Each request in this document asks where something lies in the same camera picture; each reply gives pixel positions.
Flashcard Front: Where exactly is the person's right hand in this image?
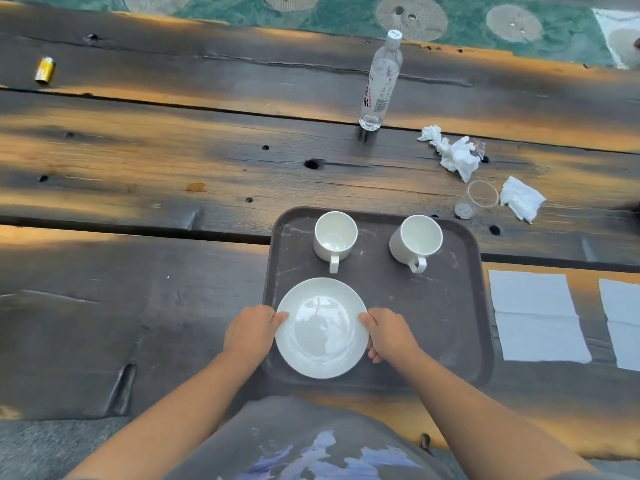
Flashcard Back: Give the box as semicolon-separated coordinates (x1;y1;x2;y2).
357;307;425;374

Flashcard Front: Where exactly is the person's left hand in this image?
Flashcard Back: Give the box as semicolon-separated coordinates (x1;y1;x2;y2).
221;303;291;369

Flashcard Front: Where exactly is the dark brown tray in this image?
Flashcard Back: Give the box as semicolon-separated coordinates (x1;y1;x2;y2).
261;206;496;391

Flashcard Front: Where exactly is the white plate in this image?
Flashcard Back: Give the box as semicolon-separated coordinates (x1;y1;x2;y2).
274;277;371;380

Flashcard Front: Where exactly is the white ceramic mug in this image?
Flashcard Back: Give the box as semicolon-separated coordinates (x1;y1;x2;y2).
389;214;445;275
313;211;359;275

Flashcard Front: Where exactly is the white paper napkin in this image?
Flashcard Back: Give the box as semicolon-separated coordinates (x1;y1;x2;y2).
598;278;640;372
487;269;593;365

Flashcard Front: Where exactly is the person's left forearm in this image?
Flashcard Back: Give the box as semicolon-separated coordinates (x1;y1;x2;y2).
65;350;266;480

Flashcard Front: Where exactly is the person's right forearm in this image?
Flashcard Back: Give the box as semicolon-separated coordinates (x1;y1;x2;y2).
395;350;601;480

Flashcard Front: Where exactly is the clear plastic disposable cup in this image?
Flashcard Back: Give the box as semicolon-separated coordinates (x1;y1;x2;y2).
453;180;501;220

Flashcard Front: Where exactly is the twisted crumpled white tissue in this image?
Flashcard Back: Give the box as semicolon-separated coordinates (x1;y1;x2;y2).
417;125;482;183

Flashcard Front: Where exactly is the gray printed shirt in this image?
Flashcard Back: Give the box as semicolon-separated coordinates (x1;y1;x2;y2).
162;394;626;480

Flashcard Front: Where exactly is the small crumpled white napkin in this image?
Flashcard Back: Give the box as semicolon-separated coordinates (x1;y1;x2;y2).
499;175;547;225

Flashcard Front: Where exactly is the clear plastic water bottle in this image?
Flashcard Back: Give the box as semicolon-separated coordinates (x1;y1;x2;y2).
359;29;404;132

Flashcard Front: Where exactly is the yellow lighter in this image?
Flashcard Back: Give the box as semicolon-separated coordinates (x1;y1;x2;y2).
34;56;57;85

